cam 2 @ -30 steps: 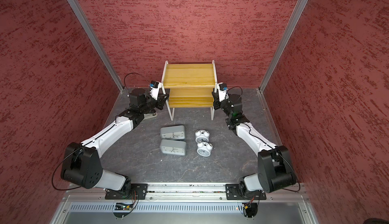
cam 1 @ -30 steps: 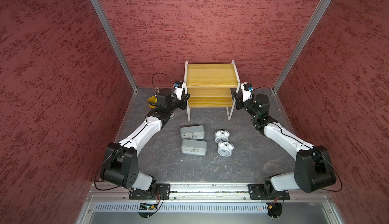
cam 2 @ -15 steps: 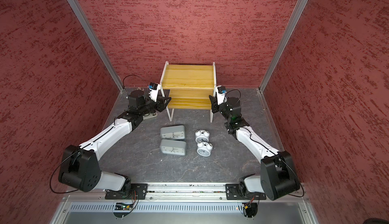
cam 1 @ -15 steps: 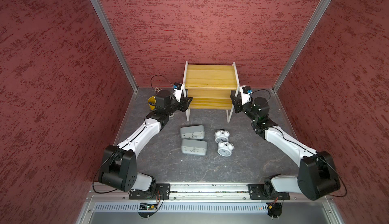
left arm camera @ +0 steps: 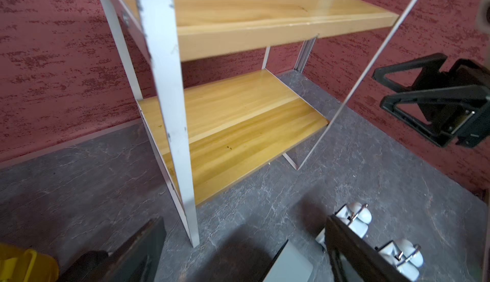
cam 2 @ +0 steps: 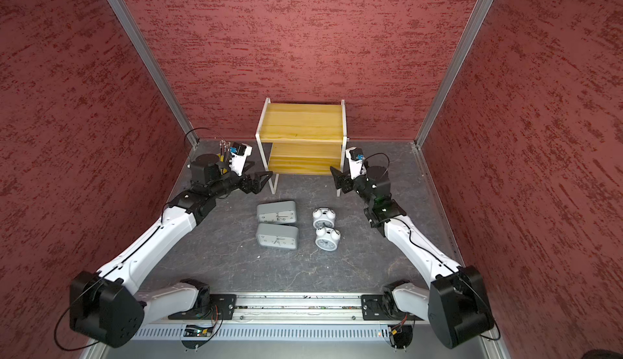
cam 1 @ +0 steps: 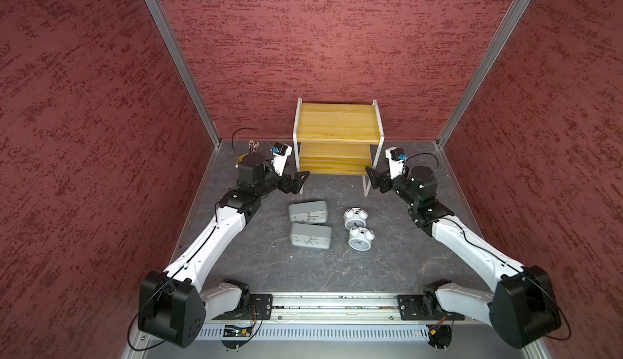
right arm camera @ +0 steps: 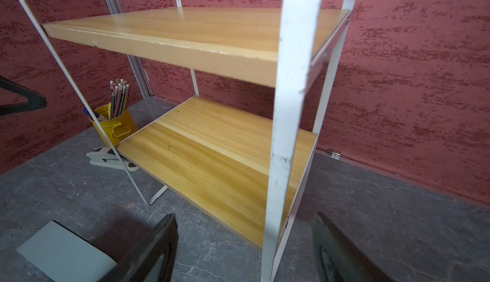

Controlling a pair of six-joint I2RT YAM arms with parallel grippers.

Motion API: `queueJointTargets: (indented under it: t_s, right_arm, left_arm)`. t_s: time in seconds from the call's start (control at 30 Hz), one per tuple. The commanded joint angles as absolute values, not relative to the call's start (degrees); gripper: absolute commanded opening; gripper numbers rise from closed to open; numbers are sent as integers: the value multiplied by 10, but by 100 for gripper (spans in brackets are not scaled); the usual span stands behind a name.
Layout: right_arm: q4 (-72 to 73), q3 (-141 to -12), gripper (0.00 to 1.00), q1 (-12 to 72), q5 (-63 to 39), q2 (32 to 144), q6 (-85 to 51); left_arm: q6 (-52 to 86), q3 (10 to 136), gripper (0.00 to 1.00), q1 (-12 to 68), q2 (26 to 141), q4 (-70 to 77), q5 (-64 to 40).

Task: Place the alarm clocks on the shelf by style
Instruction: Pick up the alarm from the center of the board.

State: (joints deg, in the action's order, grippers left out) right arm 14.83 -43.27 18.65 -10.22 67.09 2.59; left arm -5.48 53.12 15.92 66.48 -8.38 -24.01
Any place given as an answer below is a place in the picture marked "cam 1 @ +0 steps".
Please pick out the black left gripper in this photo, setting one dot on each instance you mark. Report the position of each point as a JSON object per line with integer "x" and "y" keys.
{"x": 296, "y": 183}

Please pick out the wooden two-tier white-framed shelf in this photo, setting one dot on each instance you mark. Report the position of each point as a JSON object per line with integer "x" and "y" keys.
{"x": 338, "y": 139}

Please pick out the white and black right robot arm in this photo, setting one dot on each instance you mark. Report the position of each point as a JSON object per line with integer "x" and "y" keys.
{"x": 520, "y": 303}

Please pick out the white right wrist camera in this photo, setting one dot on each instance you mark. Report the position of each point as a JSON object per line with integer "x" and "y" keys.
{"x": 397, "y": 161}

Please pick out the aluminium corner post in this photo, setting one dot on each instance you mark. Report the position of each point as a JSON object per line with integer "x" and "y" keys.
{"x": 167, "y": 33}
{"x": 508, "y": 23}

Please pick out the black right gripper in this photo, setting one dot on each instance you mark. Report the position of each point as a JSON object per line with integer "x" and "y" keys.
{"x": 378, "y": 178}

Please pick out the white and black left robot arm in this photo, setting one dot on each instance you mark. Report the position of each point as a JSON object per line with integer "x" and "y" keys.
{"x": 173, "y": 305}

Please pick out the yellow pen cup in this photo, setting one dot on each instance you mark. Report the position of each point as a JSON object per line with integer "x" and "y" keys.
{"x": 251, "y": 159}

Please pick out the left aluminium corner post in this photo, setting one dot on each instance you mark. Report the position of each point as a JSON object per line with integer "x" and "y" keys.
{"x": 167, "y": 33}

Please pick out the grey rectangular alarm clock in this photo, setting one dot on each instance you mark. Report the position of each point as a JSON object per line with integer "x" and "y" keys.
{"x": 311, "y": 236}
{"x": 308, "y": 213}

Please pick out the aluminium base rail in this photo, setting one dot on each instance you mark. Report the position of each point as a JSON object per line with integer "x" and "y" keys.
{"x": 329, "y": 316}

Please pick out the white twin-bell alarm clock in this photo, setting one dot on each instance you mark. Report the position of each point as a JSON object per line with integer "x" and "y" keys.
{"x": 355, "y": 217}
{"x": 361, "y": 239}

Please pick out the right aluminium corner post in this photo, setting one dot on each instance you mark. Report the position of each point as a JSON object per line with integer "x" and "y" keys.
{"x": 508, "y": 23}

